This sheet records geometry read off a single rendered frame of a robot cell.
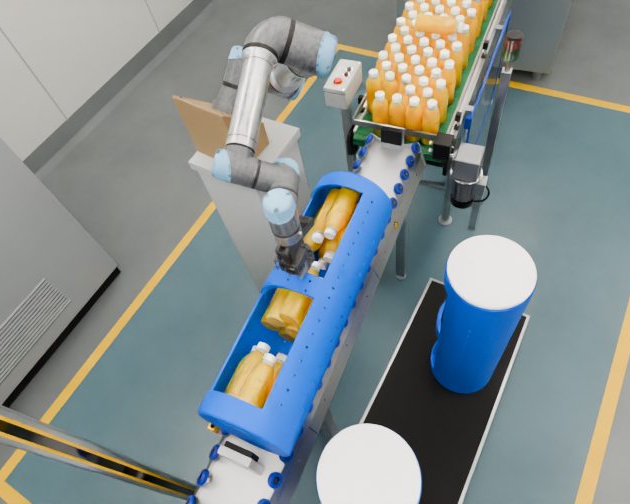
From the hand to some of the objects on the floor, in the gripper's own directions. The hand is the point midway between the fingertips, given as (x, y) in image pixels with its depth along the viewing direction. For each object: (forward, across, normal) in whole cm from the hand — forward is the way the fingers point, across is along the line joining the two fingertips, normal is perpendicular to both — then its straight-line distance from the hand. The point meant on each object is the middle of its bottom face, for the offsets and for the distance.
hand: (304, 267), depth 145 cm
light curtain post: (+123, -33, -69) cm, 145 cm away
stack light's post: (+124, +36, +118) cm, 175 cm away
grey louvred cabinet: (+123, -190, -84) cm, 242 cm away
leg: (+123, +7, -25) cm, 126 cm away
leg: (+124, +7, +73) cm, 144 cm away
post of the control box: (+124, -29, +100) cm, 162 cm away
